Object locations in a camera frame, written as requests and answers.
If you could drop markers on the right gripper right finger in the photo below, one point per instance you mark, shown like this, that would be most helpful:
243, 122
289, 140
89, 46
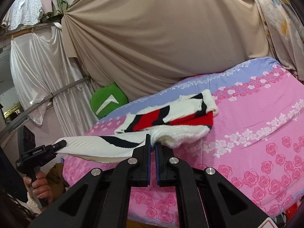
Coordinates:
204, 197

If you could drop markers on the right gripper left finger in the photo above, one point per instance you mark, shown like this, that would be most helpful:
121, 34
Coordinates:
100, 198

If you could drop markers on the white red black knit sweater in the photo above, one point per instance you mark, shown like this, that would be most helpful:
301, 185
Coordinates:
183, 121

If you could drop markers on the person's left hand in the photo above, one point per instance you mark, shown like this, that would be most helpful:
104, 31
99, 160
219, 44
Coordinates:
39, 188

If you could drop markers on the pink floral bed quilt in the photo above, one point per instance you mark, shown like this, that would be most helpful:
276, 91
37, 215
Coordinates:
256, 141

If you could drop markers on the green round plush pillow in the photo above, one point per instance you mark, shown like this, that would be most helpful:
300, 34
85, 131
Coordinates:
107, 99

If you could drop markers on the white satin curtain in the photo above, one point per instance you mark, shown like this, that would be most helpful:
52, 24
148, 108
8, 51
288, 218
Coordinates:
39, 66

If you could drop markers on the white dotted hanging garment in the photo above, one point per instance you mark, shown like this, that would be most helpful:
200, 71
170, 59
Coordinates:
22, 13

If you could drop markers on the beige draped curtain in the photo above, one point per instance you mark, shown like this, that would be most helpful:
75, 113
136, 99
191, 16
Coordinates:
145, 46

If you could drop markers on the floral cream hanging cloth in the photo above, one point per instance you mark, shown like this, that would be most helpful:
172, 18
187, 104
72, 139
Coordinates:
284, 32

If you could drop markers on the grey curved curtain rail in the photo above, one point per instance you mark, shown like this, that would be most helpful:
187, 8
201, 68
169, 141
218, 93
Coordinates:
23, 116

